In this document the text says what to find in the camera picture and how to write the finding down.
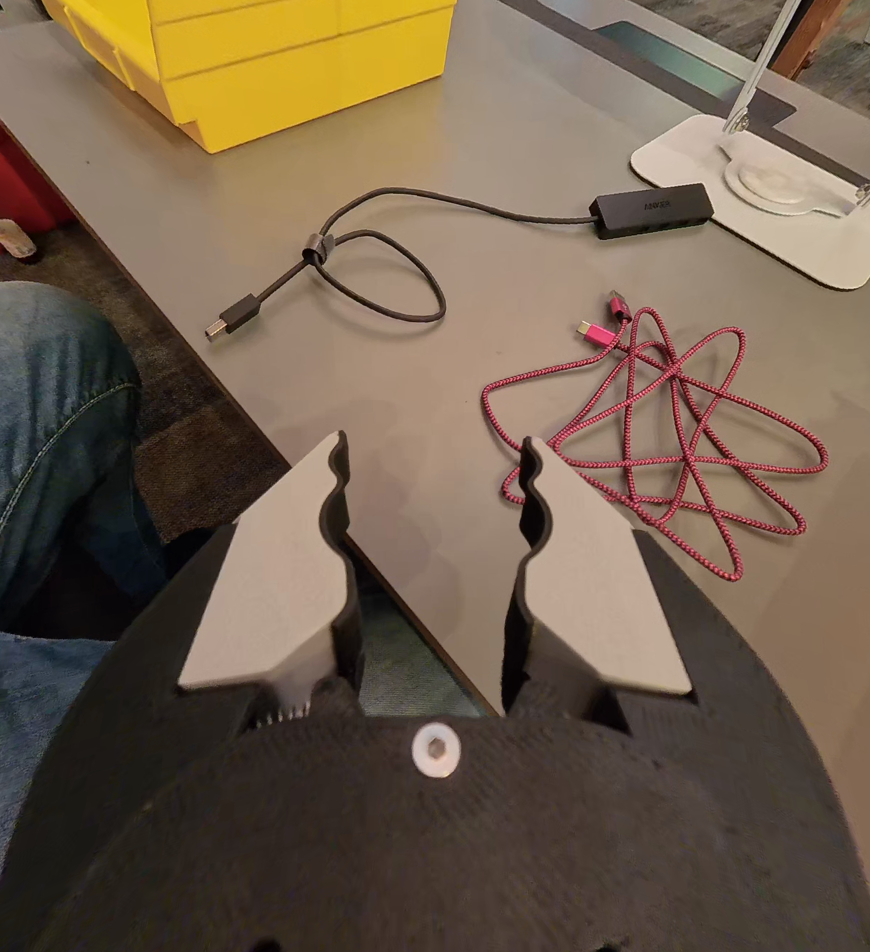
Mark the person's jeans leg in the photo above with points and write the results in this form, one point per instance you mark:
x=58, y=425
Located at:
x=33, y=409

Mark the yellow plastic bin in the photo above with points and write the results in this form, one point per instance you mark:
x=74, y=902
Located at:
x=293, y=74

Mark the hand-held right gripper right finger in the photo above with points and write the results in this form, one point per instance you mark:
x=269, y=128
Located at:
x=598, y=595

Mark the white stand with wooden board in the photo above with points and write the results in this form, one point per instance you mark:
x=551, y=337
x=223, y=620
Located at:
x=814, y=238

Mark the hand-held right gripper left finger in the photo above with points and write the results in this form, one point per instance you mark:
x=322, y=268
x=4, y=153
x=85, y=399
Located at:
x=271, y=587

